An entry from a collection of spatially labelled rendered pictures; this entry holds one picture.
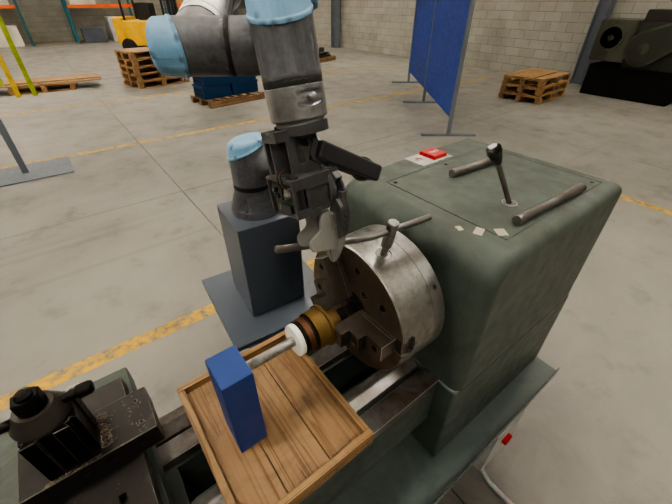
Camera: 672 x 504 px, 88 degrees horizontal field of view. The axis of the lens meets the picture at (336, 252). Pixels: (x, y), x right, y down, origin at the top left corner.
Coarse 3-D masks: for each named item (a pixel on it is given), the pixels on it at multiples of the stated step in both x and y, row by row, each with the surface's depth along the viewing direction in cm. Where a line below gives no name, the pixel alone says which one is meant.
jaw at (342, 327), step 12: (360, 312) 75; (336, 324) 72; (348, 324) 72; (360, 324) 72; (372, 324) 72; (348, 336) 72; (360, 336) 70; (372, 336) 69; (384, 336) 69; (360, 348) 71; (372, 348) 70; (384, 348) 68; (396, 348) 71; (408, 348) 71
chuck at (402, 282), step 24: (360, 264) 70; (384, 264) 68; (408, 264) 70; (360, 288) 73; (384, 288) 66; (408, 288) 67; (384, 312) 70; (408, 312) 67; (432, 312) 70; (408, 336) 68; (384, 360) 76
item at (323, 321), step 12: (312, 312) 72; (324, 312) 72; (336, 312) 74; (300, 324) 70; (312, 324) 70; (324, 324) 71; (312, 336) 69; (324, 336) 70; (336, 336) 72; (312, 348) 70
